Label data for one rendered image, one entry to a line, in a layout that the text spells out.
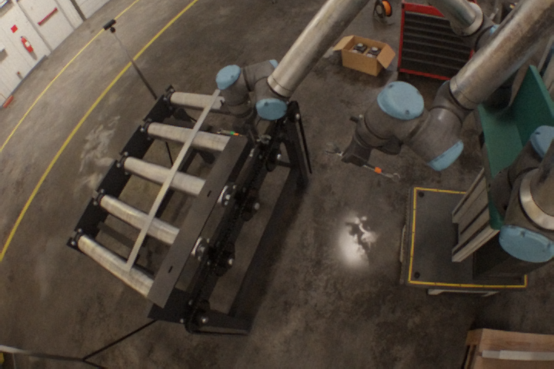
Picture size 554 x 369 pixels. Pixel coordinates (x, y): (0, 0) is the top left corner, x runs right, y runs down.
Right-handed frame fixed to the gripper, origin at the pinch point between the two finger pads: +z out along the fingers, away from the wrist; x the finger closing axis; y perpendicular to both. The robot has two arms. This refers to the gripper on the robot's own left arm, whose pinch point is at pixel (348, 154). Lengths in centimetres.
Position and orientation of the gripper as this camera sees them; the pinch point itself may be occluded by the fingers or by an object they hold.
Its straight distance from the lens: 87.7
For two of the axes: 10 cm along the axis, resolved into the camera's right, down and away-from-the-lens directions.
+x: -3.7, 8.6, -3.5
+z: -1.3, 3.3, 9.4
